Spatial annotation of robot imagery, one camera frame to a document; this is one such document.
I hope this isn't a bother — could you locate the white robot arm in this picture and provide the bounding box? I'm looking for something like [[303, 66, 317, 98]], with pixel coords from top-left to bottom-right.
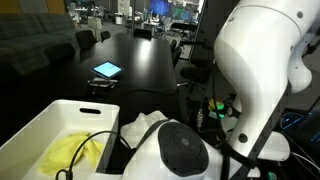
[[107, 0, 320, 180]]

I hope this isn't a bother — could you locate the white plastic bucket bin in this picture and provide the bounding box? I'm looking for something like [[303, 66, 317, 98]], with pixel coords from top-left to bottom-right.
[[0, 100, 120, 180]]

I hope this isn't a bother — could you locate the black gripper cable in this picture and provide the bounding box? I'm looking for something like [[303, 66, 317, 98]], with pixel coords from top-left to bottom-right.
[[54, 130, 134, 180]]

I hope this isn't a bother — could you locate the lit tablet on table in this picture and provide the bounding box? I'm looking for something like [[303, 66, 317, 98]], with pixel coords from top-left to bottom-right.
[[91, 61, 124, 79]]

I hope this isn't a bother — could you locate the plaid green sofa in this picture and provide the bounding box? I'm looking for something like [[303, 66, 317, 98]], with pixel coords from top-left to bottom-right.
[[0, 13, 79, 75]]

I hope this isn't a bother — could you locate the yellow towel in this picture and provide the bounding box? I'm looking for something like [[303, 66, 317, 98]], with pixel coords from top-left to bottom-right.
[[38, 132, 104, 176]]

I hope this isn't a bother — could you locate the white towel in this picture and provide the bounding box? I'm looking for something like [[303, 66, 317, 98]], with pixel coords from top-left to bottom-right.
[[120, 110, 167, 148]]

